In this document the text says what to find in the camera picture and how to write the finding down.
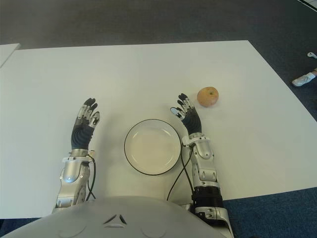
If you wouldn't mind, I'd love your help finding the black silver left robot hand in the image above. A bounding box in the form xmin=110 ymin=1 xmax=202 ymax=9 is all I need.
xmin=70 ymin=97 xmax=101 ymax=151

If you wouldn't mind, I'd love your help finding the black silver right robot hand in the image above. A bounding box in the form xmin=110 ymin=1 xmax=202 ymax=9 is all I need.
xmin=169 ymin=93 xmax=204 ymax=136

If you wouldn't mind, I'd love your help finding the red yellow apple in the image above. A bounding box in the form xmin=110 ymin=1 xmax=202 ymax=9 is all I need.
xmin=197 ymin=86 xmax=219 ymax=108

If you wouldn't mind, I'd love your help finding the white plate with black rim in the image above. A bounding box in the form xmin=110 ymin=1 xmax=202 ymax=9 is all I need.
xmin=124 ymin=119 xmax=183 ymax=177

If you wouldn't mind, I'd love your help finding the grey robot torso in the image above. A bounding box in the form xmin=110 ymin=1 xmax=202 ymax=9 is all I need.
xmin=0 ymin=195 xmax=235 ymax=238

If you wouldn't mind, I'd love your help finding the white side table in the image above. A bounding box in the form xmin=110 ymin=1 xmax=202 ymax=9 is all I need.
xmin=0 ymin=43 xmax=20 ymax=69

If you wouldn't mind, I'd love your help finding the white sneaker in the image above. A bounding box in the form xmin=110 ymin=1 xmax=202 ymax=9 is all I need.
xmin=291 ymin=72 xmax=317 ymax=87

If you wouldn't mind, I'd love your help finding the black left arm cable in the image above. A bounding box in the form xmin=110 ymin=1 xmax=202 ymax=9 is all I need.
xmin=86 ymin=153 xmax=98 ymax=200

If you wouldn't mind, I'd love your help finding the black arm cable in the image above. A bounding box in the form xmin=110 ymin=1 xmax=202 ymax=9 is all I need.
xmin=86 ymin=153 xmax=98 ymax=200
xmin=166 ymin=143 xmax=196 ymax=201

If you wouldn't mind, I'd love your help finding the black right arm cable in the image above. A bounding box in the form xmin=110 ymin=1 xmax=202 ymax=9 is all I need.
xmin=166 ymin=143 xmax=196 ymax=201

